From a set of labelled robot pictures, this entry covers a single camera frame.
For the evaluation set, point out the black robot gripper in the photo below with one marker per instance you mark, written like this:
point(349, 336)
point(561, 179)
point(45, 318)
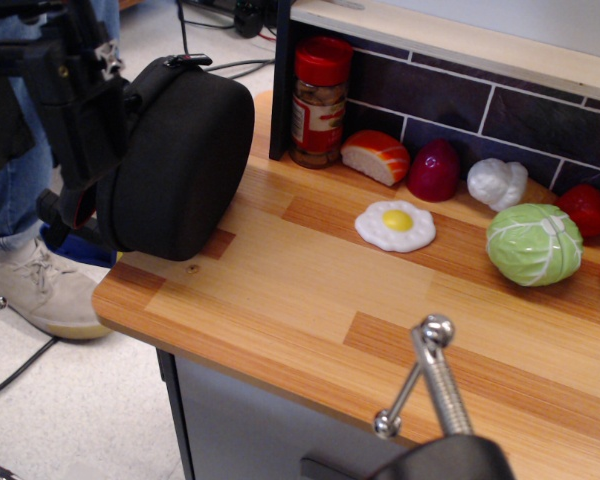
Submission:
point(72, 72)

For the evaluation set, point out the black zipper case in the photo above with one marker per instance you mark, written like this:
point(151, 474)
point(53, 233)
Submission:
point(189, 138)

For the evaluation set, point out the blue jeans leg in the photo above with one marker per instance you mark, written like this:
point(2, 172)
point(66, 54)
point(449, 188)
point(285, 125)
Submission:
point(26, 176)

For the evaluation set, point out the blue clamp holding case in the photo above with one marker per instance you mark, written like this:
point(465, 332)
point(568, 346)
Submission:
point(75, 245)

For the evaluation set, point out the black device on floor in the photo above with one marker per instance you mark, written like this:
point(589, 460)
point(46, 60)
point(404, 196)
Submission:
point(251, 16)

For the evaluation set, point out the beige sneaker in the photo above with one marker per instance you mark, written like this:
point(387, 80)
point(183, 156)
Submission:
point(49, 292)

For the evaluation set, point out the red-lidded spice jar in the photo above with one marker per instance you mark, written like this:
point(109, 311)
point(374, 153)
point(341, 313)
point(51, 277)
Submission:
point(321, 75)

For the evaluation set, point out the toy salmon sushi piece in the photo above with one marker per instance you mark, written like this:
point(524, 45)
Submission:
point(376, 155)

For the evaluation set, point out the toy fried egg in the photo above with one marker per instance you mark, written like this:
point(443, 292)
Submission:
point(396, 226)

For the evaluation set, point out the toy red onion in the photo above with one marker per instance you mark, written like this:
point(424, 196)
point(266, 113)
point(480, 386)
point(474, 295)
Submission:
point(435, 172)

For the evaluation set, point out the grey cabinet under table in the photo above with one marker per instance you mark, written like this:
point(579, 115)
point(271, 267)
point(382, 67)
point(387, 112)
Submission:
point(229, 429)

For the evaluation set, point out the wooden shelf with tile back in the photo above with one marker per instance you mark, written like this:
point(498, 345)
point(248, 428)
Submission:
point(418, 98)

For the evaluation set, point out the toy white garlic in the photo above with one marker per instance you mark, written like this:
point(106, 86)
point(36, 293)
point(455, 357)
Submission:
point(496, 183)

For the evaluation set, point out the toy green cabbage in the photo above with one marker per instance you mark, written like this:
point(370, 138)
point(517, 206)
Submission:
point(534, 245)

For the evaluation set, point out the black clamp body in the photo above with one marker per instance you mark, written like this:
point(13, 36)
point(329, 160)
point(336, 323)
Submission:
point(452, 457)

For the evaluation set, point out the metal clamp screw handle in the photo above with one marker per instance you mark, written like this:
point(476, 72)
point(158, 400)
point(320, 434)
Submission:
point(430, 338)

